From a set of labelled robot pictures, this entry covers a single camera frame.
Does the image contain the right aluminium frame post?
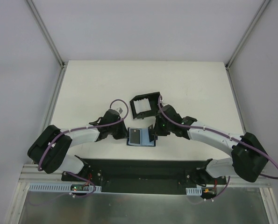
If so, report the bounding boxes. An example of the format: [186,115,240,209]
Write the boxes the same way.
[225,0,271,70]

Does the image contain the aluminium frame post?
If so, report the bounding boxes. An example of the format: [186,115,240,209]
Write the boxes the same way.
[225,0,271,70]
[25,0,68,68]

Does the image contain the left white cable duct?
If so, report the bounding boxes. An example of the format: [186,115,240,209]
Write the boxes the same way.
[29,183,101,193]

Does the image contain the right white cable duct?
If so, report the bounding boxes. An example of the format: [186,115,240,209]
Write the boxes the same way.
[185,187,202,196]

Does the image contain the white card stack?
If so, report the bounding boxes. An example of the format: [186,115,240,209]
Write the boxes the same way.
[134,98,151,114]

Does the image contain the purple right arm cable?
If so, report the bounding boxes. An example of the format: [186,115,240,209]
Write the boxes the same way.
[157,95,278,205]

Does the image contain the aluminium front rail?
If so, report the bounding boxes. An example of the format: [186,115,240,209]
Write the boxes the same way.
[18,163,272,187]

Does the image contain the black card tray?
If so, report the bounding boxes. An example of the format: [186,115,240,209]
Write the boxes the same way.
[129,92,160,119]

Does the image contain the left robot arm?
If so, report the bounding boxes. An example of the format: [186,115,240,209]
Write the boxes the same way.
[27,109,127,182]

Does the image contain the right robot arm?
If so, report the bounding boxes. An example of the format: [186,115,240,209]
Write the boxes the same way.
[154,105,268,184]

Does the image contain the blue leather card holder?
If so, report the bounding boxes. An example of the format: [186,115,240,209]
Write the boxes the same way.
[127,125,157,147]

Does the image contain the left aluminium frame post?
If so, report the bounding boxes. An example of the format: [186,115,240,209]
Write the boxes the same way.
[25,0,68,68]

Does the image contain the white cable duct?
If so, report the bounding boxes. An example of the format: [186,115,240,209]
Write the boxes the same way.
[29,183,101,193]
[185,187,202,196]

